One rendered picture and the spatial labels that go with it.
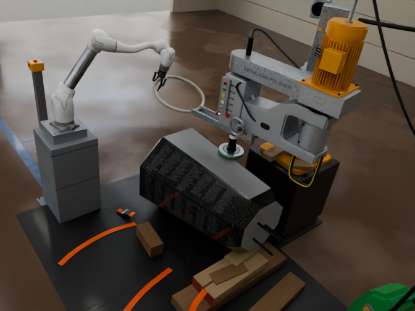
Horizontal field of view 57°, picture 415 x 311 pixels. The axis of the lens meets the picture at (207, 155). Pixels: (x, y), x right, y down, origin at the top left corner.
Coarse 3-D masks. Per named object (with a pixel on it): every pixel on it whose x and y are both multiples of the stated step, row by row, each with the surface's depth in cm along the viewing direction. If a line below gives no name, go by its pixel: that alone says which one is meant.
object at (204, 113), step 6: (204, 108) 338; (192, 114) 336; (198, 114) 330; (204, 114) 327; (210, 114) 336; (210, 120) 323; (216, 120) 319; (222, 126) 316; (228, 132) 313; (240, 132) 305; (246, 132) 315; (258, 138) 309
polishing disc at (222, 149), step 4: (224, 144) 331; (220, 148) 326; (224, 148) 326; (236, 148) 329; (240, 148) 329; (220, 152) 322; (224, 152) 321; (228, 152) 322; (232, 152) 322; (236, 152) 323; (240, 152) 324; (228, 156) 318; (232, 156) 318; (236, 156) 318
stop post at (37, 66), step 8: (32, 64) 370; (40, 64) 375; (32, 72) 380; (40, 72) 381; (40, 80) 385; (40, 88) 389; (40, 96) 393; (40, 104) 397; (40, 112) 401; (40, 120) 406
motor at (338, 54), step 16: (336, 32) 220; (352, 32) 217; (320, 48) 229; (336, 48) 224; (352, 48) 222; (320, 64) 228; (336, 64) 221; (352, 64) 228; (304, 80) 245; (320, 80) 237; (336, 80) 232; (336, 96) 231
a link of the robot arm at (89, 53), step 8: (96, 32) 310; (104, 32) 312; (88, 40) 314; (88, 48) 315; (80, 56) 319; (88, 56) 317; (80, 64) 318; (88, 64) 321; (72, 72) 320; (80, 72) 321; (72, 80) 322; (56, 88) 323; (64, 88) 321; (72, 88) 326; (72, 96) 327
